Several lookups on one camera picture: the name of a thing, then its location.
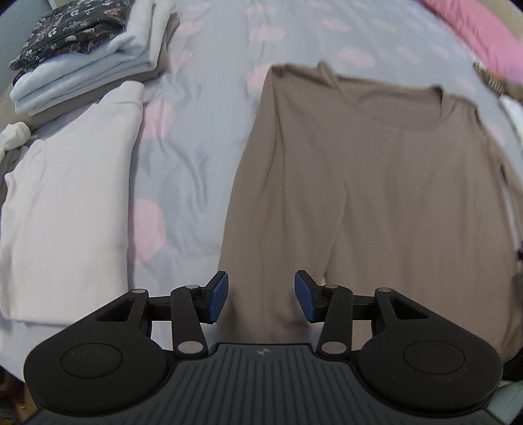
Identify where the folded light blue garment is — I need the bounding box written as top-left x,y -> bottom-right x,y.
10,1 -> 177,116

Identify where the folded white sweatshirt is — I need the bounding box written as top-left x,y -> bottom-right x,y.
1,81 -> 145,325

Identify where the polka dot bed sheet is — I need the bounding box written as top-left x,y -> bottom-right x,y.
0,0 -> 523,377

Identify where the white crumpled garment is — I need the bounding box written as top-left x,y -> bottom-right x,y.
499,95 -> 523,139

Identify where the dark floral folded garment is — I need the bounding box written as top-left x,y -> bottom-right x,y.
9,1 -> 134,73

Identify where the pink pillow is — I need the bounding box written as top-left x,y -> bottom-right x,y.
421,1 -> 522,83

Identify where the taupe long sleeve shirt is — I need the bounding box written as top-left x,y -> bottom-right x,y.
217,63 -> 522,360

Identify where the olive striped garment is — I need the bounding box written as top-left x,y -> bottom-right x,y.
473,62 -> 523,104

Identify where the folded beige garment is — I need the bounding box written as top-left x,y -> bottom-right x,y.
25,14 -> 179,130

